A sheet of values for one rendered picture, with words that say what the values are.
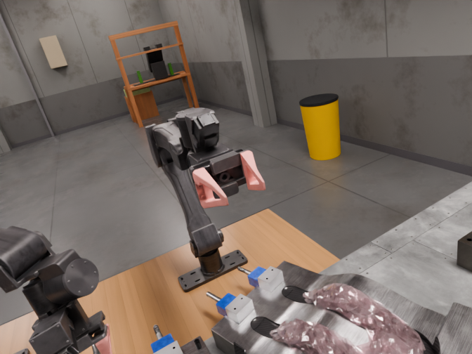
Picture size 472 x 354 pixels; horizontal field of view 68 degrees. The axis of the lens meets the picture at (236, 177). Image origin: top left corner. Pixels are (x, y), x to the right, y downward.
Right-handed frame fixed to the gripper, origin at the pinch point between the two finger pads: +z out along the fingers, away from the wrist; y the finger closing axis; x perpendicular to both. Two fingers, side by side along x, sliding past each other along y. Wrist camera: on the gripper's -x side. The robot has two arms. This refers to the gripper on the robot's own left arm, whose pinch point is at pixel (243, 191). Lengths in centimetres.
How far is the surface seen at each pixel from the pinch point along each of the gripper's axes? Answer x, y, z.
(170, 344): 27.9, -18.0, -7.4
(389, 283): 40, 32, -4
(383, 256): 40, 39, -12
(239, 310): 31.5, -2.8, -10.5
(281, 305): 34.2, 6.1, -8.7
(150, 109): 123, 111, -737
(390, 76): 52, 228, -185
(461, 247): 34, 48, 2
